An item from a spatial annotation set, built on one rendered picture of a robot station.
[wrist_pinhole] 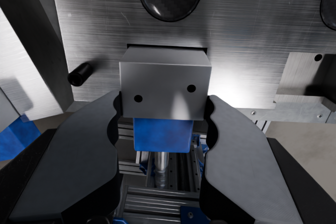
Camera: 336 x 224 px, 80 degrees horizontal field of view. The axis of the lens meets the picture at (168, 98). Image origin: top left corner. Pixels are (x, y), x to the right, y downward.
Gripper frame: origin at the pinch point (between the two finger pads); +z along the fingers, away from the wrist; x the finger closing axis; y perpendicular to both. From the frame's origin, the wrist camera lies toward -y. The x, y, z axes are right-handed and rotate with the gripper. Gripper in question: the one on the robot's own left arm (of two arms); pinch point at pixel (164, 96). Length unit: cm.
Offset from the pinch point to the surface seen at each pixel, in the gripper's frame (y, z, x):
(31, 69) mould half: 0.9, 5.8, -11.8
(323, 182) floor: 113, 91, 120
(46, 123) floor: 71, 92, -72
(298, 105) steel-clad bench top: 6.3, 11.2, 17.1
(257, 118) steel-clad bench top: 8.5, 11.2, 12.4
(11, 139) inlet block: 7.9, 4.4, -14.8
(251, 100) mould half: 1.2, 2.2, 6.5
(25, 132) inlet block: 7.8, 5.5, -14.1
